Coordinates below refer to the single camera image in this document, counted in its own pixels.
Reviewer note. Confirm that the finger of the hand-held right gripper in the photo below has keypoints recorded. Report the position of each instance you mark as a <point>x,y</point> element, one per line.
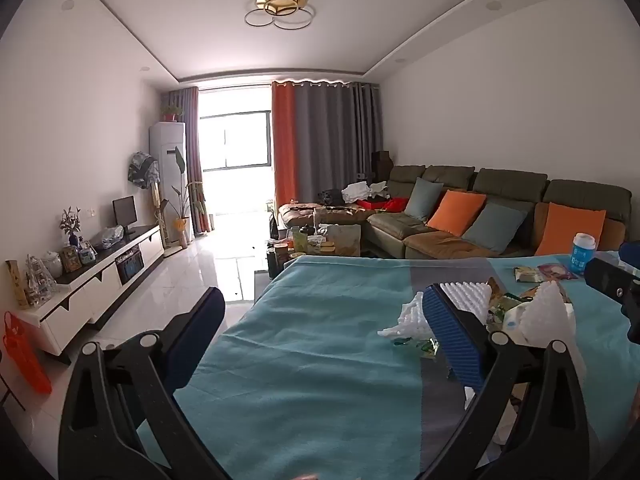
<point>612,282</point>

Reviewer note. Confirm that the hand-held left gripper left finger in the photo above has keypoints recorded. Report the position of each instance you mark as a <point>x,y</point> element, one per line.
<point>200,320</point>

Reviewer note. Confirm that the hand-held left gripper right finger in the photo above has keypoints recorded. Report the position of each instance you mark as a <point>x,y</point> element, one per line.
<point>457,340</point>

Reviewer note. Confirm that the green candy wrapper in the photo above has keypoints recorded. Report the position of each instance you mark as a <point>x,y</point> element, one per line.
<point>417,349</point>

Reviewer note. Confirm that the white foam fruit net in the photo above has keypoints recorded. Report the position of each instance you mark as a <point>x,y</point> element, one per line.
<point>407,317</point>
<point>550,310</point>

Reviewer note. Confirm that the gold snack wrapper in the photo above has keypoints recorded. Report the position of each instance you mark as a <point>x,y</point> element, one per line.
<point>494,290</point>

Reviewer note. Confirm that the blue white bottle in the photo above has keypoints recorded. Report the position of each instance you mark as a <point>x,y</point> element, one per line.
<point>582,255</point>

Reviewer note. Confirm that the snack packets on table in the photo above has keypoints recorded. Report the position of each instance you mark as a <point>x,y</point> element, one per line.
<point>557,271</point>

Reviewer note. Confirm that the green printed snack packet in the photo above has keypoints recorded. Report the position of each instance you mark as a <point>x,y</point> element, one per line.
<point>506,307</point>

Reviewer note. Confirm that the orange cushion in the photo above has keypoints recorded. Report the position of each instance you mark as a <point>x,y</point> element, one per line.
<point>570,230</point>
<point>456,212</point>

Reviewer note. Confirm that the green wet wipe packet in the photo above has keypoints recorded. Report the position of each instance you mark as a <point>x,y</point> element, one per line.
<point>527,274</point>

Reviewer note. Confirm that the green brown sofa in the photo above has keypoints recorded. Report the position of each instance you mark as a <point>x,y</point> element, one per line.
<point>450,247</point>

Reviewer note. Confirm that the white black TV cabinet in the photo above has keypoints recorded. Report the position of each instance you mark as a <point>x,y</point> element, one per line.
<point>100,285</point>

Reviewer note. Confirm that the group of glass jars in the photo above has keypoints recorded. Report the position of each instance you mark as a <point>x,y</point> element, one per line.
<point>282,250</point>

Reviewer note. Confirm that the tall plant in yellow pot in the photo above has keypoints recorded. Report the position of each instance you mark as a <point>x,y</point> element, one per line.
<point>182,210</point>

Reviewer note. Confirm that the large teal cushion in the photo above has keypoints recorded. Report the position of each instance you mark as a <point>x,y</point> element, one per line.
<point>495,227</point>

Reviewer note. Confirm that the plastic wrapped item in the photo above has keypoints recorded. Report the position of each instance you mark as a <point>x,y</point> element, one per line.
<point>109,237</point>

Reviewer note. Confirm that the blue white ceramic teapot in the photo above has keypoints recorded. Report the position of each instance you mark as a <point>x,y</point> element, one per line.
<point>87,254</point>

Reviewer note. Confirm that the teal grey blanket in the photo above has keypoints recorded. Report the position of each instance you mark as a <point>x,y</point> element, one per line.
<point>325,360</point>

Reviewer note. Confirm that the black monitor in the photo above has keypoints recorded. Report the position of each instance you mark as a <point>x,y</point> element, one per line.
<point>124,210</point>

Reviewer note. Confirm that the cluttered coffee table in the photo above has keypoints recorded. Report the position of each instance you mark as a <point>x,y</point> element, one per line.
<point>320,260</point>

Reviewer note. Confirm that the small teal cushion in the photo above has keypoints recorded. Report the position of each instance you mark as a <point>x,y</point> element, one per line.
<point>422,199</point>

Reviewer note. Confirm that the beige printed bag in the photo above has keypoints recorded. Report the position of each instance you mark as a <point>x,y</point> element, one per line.
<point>345,240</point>

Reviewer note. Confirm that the red cloth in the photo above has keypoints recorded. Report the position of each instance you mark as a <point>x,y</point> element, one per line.
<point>385,205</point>

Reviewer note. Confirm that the white ceramic jar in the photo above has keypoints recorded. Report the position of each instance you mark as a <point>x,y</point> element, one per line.
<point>52,264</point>

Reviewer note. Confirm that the blue vase with branches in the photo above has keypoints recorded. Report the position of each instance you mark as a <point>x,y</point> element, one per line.
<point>71,225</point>

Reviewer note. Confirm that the covered standing fan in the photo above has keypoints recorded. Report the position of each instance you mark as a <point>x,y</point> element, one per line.
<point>143,170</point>

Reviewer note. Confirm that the white standing air conditioner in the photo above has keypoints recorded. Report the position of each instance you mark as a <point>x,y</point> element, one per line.
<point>167,160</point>

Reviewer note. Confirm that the clear wrapped model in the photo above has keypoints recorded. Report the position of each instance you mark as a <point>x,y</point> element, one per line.
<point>39,280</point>

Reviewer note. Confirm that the orange plastic bag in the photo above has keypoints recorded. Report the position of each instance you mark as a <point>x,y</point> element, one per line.
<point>27,360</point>

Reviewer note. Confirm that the white clothes pile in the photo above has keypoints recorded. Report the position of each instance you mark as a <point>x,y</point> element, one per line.
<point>362,190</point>

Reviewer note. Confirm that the black bag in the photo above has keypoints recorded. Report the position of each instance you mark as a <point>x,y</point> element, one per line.
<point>331,196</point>

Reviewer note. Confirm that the black framed window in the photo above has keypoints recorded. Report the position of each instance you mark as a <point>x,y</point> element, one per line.
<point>235,140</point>

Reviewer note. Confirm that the striped grey orange curtain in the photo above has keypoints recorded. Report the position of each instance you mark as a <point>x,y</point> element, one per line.
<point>187,135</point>

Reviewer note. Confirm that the gold gift box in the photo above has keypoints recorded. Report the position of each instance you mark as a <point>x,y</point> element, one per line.
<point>17,285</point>

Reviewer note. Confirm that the small red potted plant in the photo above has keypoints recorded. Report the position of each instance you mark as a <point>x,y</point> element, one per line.
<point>171,112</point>

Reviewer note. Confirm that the orange and grey curtain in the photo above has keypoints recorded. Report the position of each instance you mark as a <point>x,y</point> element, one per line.
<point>320,135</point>

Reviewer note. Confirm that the gold picture frame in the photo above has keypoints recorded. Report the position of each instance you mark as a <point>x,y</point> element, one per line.
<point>71,259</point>

